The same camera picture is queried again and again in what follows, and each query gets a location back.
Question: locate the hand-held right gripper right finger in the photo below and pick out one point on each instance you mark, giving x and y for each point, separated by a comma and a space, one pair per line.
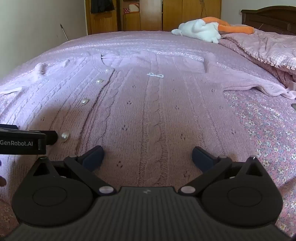
200, 159

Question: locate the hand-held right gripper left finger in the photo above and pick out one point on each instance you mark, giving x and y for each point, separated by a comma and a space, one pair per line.
95, 158

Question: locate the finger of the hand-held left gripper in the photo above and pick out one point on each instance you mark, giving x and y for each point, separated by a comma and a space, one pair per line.
52, 138

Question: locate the pink knit cardigan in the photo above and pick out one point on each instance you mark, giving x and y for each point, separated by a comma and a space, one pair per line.
148, 111

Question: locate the person's left hand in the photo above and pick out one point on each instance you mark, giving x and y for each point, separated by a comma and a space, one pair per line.
1, 182

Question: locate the pink floral bed sheet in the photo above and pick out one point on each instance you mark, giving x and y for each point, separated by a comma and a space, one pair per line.
266, 129

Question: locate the thin metal rod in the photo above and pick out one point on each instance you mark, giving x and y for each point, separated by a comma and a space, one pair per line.
64, 32

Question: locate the small dark object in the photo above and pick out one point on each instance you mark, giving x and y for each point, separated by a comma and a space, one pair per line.
294, 107

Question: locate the pink checkered quilt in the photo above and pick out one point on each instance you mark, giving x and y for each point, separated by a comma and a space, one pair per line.
266, 48

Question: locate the white and orange plush toy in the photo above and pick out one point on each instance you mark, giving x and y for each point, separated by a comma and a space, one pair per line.
201, 29

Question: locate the dark hanging garment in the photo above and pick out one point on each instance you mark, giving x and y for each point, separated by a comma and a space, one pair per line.
101, 5

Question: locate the wooden wardrobe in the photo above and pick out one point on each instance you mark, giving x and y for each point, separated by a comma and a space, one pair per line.
175, 14

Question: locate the dark wooden headboard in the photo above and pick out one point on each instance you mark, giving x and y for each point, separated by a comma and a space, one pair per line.
270, 19

